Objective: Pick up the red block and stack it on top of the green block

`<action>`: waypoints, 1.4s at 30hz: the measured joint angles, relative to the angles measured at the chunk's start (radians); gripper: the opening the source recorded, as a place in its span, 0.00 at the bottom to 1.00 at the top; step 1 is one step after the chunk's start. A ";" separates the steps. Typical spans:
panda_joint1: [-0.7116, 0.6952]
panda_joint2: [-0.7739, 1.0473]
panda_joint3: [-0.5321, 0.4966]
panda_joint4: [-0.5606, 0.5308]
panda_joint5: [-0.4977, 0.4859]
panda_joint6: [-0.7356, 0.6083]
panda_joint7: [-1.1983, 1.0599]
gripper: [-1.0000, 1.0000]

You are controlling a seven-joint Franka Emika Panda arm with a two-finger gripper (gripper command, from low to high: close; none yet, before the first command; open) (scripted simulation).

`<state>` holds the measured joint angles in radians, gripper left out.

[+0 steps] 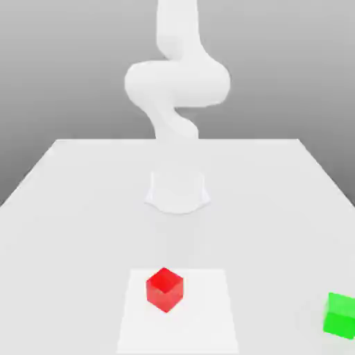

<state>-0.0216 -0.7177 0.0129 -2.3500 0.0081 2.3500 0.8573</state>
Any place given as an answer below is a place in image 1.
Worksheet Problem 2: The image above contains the small red cube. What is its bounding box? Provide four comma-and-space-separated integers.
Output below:
146, 266, 184, 313

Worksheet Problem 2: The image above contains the small green cube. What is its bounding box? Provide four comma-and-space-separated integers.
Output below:
322, 291, 355, 340

